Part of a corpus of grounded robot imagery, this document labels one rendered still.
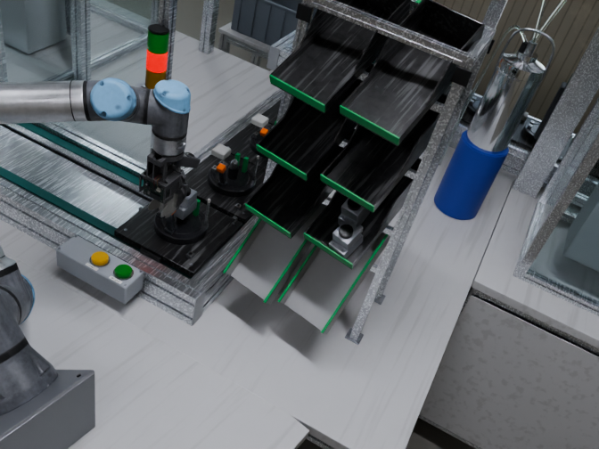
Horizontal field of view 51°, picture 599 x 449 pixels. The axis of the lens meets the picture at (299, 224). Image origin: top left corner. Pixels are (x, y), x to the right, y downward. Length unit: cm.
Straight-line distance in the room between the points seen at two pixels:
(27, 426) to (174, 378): 39
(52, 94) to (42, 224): 57
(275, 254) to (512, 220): 105
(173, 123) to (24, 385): 58
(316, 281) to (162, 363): 41
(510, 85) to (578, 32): 285
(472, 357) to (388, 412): 69
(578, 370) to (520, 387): 21
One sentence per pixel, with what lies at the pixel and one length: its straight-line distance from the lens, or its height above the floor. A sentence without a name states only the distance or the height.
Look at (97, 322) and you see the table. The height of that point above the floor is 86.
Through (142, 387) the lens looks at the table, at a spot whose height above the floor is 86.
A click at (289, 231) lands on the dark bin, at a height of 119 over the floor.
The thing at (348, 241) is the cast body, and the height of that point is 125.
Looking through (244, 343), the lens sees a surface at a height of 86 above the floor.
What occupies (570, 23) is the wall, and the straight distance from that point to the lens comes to 477.
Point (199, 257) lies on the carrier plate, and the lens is 159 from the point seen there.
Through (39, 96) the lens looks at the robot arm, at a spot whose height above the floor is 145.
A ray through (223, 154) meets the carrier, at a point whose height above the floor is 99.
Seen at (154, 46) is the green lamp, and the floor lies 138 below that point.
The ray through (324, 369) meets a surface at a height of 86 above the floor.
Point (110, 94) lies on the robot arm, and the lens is 119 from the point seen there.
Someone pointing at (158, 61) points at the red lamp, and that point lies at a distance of 160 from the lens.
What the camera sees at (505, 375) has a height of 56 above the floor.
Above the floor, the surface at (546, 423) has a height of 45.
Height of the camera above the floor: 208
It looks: 40 degrees down
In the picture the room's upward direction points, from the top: 15 degrees clockwise
